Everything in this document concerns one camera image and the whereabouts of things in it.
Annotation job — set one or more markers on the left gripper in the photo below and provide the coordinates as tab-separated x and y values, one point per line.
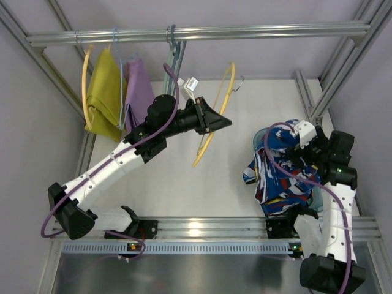
202	115

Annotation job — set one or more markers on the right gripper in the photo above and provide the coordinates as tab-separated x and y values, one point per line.
297	154

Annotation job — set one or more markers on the yellow hanger with trousers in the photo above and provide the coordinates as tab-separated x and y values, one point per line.
207	138

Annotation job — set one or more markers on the blue white patterned trousers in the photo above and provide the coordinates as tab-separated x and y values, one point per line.
278	171

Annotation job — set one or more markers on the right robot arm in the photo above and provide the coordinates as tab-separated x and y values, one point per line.
330	264

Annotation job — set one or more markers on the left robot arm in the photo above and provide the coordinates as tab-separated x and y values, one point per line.
71	203

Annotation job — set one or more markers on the teal blue empty hanger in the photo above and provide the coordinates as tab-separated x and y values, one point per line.
177	51

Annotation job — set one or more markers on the green empty hanger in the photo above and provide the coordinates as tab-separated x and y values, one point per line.
168	64

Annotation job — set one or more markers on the light blue hanger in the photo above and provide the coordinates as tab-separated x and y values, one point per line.
121	123

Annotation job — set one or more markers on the yellow hanger on left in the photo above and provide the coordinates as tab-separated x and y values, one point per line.
88	110

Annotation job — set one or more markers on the teal plastic basket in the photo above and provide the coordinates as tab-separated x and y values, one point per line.
315	202

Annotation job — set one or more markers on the purple garment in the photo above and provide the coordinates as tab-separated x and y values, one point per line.
139	93

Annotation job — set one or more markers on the mustard yellow garment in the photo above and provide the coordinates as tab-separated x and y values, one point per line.
103	92

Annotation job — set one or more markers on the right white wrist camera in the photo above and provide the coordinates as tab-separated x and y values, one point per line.
305	131

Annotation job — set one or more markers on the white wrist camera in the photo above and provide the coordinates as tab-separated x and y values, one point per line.
305	131
187	87

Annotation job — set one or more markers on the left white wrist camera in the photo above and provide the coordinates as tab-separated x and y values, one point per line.
187	87

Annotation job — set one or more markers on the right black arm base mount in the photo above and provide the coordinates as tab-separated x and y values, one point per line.
280	228

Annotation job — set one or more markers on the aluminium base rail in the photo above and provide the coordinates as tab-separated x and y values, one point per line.
224	228

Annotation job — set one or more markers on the right aluminium frame post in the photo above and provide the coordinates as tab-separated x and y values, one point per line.
342	63

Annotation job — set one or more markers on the aluminium frame post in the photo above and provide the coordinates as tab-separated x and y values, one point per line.
342	63
42	61

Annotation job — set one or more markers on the slotted grey cable duct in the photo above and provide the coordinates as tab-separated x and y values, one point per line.
181	247

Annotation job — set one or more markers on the aluminium hanging rail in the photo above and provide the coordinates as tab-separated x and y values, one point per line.
262	31

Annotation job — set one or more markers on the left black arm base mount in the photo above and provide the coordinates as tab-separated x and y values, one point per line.
138	229

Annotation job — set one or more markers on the left aluminium frame post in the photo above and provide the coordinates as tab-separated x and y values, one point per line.
42	61

